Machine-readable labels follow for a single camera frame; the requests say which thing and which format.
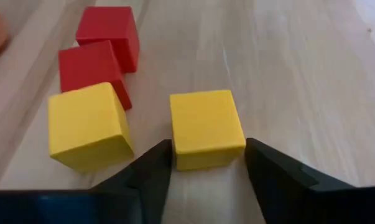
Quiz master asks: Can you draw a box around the yellow wooden cube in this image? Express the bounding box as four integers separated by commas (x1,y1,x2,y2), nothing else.
169,89,247,171
47,82,135,173

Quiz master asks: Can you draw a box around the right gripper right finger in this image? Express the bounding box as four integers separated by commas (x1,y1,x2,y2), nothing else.
244,138,359,224

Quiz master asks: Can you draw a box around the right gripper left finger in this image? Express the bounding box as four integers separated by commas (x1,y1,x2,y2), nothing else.
89,139,173,224

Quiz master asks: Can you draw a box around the red wooden cube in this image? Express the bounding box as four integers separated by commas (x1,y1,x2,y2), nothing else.
75,5,141,74
58,39,133,111

